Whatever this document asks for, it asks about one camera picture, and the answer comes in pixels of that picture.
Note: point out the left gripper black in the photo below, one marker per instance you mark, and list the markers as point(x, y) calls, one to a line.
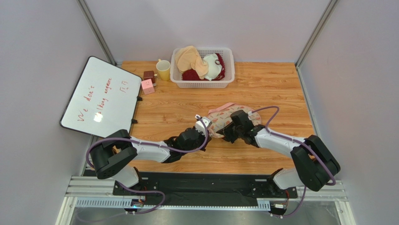
point(203, 138)

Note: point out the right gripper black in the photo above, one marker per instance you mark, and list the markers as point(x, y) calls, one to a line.
point(229, 133)

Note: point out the floral pink laundry bag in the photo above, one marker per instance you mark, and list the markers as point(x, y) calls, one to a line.
point(220, 117)

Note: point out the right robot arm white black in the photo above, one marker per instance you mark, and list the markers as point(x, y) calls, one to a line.
point(314, 164)

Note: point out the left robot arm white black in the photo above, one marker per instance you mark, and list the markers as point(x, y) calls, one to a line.
point(110, 157)

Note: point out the dark red bra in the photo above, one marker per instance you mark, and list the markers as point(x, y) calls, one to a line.
point(192, 75)

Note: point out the white bra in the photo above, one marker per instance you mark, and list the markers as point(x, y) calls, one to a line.
point(214, 66)

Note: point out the beige bra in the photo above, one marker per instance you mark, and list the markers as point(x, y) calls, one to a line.
point(189, 58)

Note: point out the white plastic basket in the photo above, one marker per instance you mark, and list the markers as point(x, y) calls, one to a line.
point(229, 65)

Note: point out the pink cube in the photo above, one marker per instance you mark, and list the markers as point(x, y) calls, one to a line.
point(147, 86)

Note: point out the dark red cube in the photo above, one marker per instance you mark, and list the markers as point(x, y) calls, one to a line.
point(150, 75)

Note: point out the yellow mug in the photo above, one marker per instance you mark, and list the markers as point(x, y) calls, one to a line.
point(163, 69)

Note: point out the whiteboard with red writing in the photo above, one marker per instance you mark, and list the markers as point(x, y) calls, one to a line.
point(103, 101)

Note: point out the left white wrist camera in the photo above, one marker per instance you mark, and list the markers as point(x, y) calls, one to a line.
point(202, 123)

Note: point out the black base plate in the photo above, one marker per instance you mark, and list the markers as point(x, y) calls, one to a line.
point(208, 190)

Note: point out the aluminium frame rail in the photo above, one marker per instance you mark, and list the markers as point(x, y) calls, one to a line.
point(98, 193)

